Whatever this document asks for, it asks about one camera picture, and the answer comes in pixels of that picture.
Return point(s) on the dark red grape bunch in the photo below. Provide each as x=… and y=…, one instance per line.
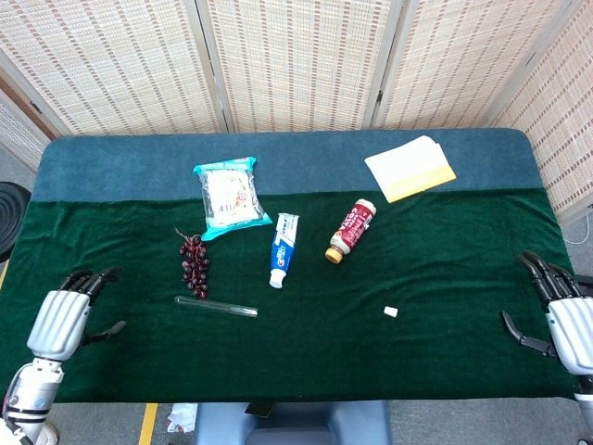
x=194, y=266

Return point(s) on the transparent glass test tube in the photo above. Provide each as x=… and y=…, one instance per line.
x=215, y=307

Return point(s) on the blue table cover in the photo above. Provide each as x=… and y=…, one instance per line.
x=301, y=162

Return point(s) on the white yellow paper stack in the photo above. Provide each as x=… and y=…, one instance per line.
x=407, y=169

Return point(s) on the red label bottle yellow cap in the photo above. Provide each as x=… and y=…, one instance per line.
x=352, y=229

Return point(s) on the green velvet cloth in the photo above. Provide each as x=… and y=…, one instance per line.
x=324, y=343

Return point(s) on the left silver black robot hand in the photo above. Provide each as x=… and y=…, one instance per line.
x=58, y=320

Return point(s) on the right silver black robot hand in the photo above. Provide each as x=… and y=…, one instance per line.
x=572, y=329

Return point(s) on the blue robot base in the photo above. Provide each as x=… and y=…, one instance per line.
x=296, y=424

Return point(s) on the crumpled white cloth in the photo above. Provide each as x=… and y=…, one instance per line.
x=181, y=417

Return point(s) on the small white bottle cap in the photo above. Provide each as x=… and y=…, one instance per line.
x=390, y=312

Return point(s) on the woven bamboo screen panel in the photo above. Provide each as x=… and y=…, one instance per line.
x=463, y=60
x=116, y=65
x=18, y=134
x=560, y=130
x=296, y=65

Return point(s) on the teal clear snack packet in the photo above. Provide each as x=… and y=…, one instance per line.
x=229, y=197

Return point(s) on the black round stool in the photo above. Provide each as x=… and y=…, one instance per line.
x=11, y=218

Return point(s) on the blue white toothpaste tube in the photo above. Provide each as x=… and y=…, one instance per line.
x=283, y=248

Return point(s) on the flat black object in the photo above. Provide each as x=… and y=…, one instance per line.
x=259, y=409

